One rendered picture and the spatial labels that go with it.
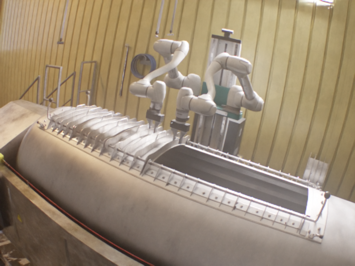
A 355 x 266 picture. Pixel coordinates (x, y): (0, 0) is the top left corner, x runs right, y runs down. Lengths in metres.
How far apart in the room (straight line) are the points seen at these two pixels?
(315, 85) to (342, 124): 0.67
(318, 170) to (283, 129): 0.79
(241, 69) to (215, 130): 1.15
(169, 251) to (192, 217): 0.25
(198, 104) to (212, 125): 1.30
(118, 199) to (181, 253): 0.52
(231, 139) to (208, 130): 0.29
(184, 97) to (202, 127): 1.26
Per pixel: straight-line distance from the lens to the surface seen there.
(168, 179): 1.65
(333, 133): 3.81
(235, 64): 2.17
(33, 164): 2.33
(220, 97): 2.95
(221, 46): 3.02
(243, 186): 2.42
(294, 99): 3.73
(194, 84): 2.88
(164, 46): 2.46
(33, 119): 2.89
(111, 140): 1.92
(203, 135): 3.18
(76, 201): 1.93
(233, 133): 3.17
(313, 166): 3.85
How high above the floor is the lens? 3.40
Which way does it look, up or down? 20 degrees down
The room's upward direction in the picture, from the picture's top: 9 degrees clockwise
